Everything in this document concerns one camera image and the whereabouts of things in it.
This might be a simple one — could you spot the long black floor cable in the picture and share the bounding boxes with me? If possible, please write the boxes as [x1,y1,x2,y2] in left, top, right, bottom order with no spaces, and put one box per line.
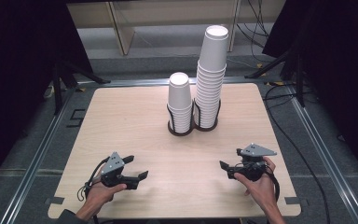
[263,83,332,224]

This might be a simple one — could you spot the light wooden shelf unit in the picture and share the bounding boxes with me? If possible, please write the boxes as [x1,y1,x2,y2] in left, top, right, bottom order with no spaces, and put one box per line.
[66,0,287,57]

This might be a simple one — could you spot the person's right hand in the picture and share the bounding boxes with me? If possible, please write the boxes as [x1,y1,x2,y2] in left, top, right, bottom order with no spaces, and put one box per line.
[233,157,280,210]

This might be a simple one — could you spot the black wire double cup holder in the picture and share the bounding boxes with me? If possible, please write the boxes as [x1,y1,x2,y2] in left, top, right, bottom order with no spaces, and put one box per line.
[166,98,222,137]

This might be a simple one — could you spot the bundle of black cables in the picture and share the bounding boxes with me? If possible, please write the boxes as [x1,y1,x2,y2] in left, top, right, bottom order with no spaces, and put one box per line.
[236,0,272,63]

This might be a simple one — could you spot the person's left hand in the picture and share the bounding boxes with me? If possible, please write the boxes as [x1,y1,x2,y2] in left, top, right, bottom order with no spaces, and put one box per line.
[79,174,128,218]

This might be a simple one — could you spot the aluminium floor rail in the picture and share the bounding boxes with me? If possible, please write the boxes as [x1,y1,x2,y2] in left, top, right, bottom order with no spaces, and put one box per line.
[0,87,79,224]
[287,85,358,224]
[77,76,271,88]

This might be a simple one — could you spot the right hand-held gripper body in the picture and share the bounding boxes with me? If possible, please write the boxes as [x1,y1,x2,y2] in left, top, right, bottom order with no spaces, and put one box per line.
[233,143,278,183]

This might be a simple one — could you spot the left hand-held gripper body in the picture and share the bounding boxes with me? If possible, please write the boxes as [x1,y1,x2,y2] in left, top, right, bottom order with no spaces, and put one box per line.
[100,151,130,189]

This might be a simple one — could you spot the tall stack of paper cups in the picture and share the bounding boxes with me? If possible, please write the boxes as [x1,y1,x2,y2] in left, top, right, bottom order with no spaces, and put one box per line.
[193,24,230,129]

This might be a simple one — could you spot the short stack of paper cups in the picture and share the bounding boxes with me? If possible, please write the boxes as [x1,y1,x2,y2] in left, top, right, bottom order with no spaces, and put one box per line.
[167,72,194,134]

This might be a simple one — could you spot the black curtain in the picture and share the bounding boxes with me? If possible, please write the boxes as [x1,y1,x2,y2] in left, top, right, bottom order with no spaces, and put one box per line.
[0,0,95,194]
[262,0,358,188]

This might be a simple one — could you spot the left hand-held gripper cable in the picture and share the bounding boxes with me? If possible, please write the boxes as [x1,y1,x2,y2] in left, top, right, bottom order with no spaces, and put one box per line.
[76,156,110,203]

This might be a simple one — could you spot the black metal stand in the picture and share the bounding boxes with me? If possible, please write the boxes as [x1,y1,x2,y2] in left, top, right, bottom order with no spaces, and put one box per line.
[244,46,306,108]
[50,59,112,116]

